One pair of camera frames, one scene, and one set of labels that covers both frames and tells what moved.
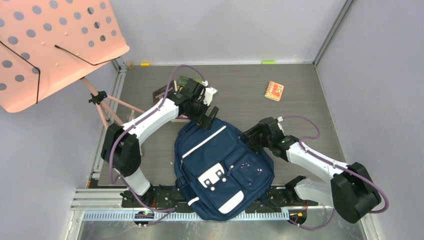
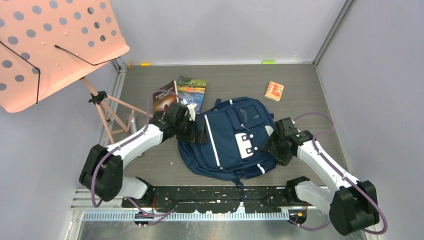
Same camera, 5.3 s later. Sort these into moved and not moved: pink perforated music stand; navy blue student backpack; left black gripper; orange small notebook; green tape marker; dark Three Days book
Moved: navy blue student backpack; left black gripper
Not moved: green tape marker; pink perforated music stand; orange small notebook; dark Three Days book
